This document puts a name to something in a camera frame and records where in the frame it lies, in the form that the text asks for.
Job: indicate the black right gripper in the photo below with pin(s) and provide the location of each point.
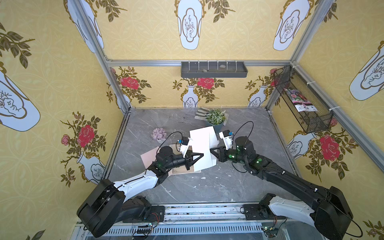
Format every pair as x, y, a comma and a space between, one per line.
223, 153

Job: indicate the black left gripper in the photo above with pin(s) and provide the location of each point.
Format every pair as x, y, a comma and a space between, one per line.
188, 159

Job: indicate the white envelope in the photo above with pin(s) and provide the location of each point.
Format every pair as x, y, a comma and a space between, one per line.
203, 140

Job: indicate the lined letter paper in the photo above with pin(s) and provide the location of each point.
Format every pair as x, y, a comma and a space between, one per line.
182, 169

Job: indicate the pink envelope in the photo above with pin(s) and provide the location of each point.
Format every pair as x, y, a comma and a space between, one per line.
150, 157

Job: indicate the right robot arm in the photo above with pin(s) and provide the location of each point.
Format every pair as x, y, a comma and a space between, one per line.
325, 209

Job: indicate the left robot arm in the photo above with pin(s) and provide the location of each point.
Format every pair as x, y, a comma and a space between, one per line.
113, 202

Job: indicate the blue-grey plant pot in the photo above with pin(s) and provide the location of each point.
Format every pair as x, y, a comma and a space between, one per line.
218, 127

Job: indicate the green potted plant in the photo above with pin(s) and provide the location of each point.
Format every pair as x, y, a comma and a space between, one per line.
215, 117

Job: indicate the purple artificial flower bunch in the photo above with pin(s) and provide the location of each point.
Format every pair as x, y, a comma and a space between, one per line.
159, 133

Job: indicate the flower seed packet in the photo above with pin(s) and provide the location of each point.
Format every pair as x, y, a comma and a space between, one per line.
300, 102

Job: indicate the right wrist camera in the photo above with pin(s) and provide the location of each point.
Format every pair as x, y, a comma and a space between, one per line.
227, 137

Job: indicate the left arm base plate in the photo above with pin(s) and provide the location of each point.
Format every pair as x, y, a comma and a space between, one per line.
153, 214

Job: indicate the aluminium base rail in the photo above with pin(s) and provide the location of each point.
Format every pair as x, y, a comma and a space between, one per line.
199, 219

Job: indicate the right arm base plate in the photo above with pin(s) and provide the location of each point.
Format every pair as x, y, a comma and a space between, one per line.
256, 212

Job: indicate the grey wall shelf tray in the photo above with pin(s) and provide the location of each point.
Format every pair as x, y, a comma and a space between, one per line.
213, 69

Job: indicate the black wire mesh basket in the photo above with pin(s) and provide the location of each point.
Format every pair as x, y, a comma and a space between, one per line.
311, 122

